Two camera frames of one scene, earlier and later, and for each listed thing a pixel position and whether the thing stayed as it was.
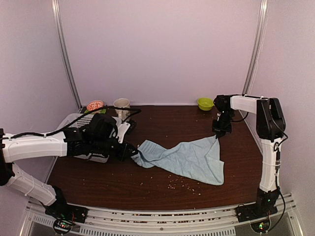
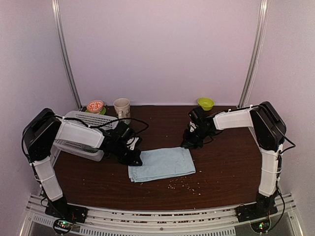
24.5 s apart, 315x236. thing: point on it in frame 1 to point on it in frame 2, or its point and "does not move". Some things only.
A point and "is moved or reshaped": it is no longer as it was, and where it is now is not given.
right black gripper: x=216 y=128 to x=188 y=141
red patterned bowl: x=94 y=104 does not move
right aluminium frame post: x=256 y=45 does not move
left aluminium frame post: x=55 y=9 does not move
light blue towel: x=200 y=160 is moved or reshaped
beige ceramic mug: x=122 y=103 does not move
